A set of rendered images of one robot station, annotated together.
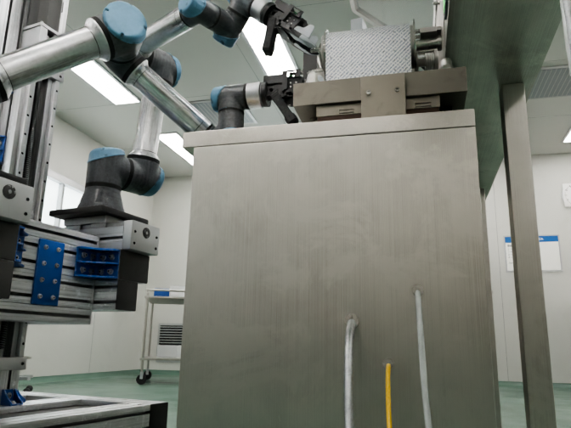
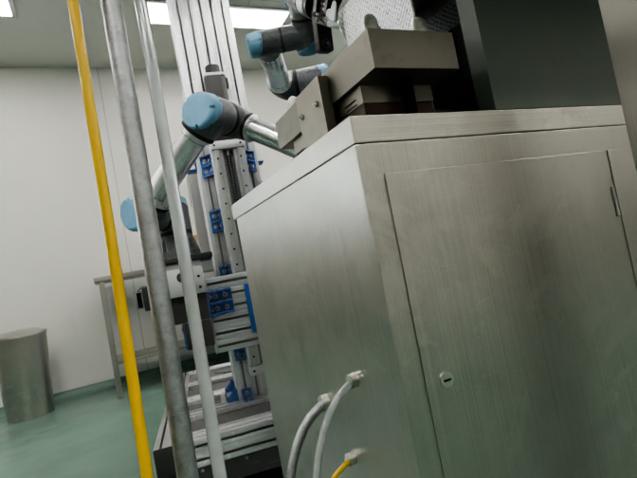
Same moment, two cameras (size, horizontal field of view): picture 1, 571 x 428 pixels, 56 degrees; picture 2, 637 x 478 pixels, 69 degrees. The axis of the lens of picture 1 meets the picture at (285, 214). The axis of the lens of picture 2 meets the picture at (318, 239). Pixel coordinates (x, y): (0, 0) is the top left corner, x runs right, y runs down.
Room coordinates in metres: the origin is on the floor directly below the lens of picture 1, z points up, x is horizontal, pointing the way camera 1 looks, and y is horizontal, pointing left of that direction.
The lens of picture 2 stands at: (0.58, -0.82, 0.71)
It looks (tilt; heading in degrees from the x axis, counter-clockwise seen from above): 3 degrees up; 50
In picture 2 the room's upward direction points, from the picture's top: 11 degrees counter-clockwise
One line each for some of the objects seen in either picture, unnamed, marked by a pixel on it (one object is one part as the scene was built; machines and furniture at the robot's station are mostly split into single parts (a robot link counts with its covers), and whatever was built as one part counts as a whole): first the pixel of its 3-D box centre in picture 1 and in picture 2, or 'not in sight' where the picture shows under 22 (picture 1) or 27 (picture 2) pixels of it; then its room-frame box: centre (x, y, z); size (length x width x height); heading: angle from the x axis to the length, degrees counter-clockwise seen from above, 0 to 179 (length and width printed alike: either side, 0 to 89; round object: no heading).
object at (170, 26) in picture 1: (159, 33); (275, 69); (1.57, 0.43, 1.40); 0.49 x 0.11 x 0.12; 48
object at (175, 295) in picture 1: (169, 334); not in sight; (6.10, 1.26, 0.51); 0.91 x 0.58 x 1.02; 10
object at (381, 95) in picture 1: (382, 98); (315, 117); (1.13, -0.22, 0.96); 0.10 x 0.03 x 0.11; 76
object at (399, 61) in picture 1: (368, 84); (382, 54); (1.34, -0.22, 1.11); 0.23 x 0.01 x 0.18; 76
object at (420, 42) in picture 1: (428, 44); not in sight; (1.36, -0.40, 1.25); 0.07 x 0.04 x 0.04; 76
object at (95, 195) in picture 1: (102, 200); not in sight; (1.73, 0.61, 0.87); 0.15 x 0.15 x 0.10
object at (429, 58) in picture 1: (426, 61); not in sight; (1.60, -0.46, 1.33); 0.07 x 0.07 x 0.07; 76
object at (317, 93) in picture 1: (379, 101); (352, 100); (1.22, -0.23, 1.00); 0.40 x 0.16 x 0.06; 76
